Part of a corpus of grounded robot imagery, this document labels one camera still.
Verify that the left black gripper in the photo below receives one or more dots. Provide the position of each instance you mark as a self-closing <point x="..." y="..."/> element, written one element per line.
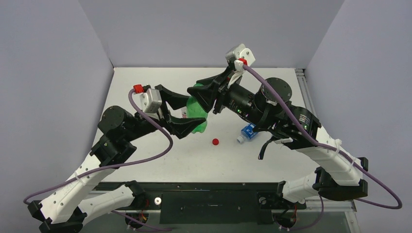
<point x="177" y="125"/>

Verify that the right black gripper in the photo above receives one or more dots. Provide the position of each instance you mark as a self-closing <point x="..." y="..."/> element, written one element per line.
<point x="220" y="96"/>

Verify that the green plastic bottle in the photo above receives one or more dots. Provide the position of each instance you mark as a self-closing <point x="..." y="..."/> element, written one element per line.
<point x="194" y="110"/>

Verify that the red bottle cap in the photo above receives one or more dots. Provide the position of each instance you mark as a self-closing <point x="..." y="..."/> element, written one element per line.
<point x="215" y="141"/>

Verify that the red label clear bottle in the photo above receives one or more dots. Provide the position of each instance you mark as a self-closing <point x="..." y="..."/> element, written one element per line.
<point x="184" y="112"/>

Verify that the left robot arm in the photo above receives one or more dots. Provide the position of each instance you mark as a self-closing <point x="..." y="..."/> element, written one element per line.
<point x="68" y="208"/>

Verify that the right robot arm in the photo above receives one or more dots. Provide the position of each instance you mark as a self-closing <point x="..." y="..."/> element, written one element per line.
<point x="270" y="110"/>

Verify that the blue label small bottle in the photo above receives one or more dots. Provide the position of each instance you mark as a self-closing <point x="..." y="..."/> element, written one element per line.
<point x="247" y="133"/>

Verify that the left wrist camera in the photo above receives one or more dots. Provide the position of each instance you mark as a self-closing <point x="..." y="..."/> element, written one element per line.
<point x="150" y="99"/>

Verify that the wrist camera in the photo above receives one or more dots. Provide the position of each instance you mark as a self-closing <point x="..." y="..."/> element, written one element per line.
<point x="239" y="56"/>
<point x="150" y="99"/>

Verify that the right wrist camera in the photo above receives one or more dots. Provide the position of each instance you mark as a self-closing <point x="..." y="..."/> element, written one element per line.
<point x="239" y="56"/>

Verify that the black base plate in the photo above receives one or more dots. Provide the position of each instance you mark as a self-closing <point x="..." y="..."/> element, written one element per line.
<point x="214" y="203"/>

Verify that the aluminium frame rail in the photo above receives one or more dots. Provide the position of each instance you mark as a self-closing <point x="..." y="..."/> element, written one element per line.
<point x="350" y="217"/>

